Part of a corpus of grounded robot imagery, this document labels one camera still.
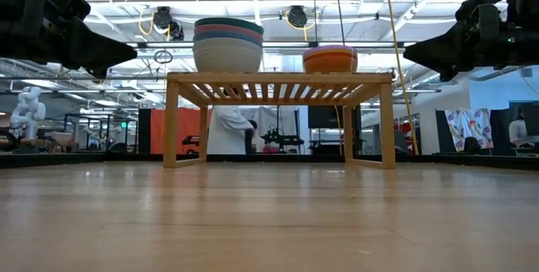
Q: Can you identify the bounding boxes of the red background panel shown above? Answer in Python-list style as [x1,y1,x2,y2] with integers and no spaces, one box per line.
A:
[394,120,416,155]

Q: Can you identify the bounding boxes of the black backpack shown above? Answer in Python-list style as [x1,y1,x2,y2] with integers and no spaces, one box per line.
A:
[462,136,482,155]

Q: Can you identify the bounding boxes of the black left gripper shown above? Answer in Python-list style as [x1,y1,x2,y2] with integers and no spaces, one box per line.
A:
[0,0,138,79]

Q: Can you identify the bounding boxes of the floral patterned cloth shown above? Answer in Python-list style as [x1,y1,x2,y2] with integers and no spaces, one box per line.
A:
[445,107,494,152]

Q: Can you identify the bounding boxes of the black hanging cable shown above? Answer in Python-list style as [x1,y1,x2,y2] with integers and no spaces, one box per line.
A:
[333,0,347,46]

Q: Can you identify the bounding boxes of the yellow hanging cable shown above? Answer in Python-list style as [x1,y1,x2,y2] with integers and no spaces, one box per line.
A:
[382,0,420,156]

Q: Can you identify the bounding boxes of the large white bowl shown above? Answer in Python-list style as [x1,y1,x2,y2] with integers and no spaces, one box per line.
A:
[192,37,264,73]

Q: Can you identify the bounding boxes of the person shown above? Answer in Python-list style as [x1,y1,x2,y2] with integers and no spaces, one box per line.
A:
[509,115,539,147]
[205,105,259,155]

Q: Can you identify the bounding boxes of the white patterned cloth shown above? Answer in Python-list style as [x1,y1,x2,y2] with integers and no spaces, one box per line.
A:
[256,105,302,153]

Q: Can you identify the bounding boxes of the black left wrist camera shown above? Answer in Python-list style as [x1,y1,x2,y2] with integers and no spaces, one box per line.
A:
[46,0,92,23]

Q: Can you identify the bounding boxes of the yellow translucent bowl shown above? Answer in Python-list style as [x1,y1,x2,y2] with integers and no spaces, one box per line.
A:
[302,55,359,74]

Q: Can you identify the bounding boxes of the wooden slatted shelf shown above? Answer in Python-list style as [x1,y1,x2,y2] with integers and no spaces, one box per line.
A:
[163,71,397,170]

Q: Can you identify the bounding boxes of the black ceiling cable reel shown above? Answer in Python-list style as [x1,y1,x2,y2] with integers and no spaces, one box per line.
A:
[151,5,185,41]
[287,4,309,29]

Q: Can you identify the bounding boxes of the black partition panel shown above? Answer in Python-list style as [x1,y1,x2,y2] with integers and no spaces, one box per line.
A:
[435,109,456,154]
[490,103,539,155]

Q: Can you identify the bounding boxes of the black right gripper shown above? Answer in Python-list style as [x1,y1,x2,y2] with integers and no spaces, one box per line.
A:
[403,4,539,82]

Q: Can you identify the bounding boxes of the white robot figure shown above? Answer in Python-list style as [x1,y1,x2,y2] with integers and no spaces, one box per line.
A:
[10,85,46,141]

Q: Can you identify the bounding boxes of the black monitor screen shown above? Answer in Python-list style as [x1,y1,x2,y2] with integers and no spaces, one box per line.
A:
[307,105,363,129]

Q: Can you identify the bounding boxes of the orange partition panel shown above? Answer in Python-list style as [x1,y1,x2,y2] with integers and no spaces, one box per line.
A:
[150,107,212,154]

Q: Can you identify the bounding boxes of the blue bowl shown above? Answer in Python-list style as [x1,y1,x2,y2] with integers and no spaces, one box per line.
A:
[193,30,264,48]

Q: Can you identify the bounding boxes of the pink bowl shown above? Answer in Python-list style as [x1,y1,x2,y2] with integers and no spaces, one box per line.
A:
[193,24,264,41]

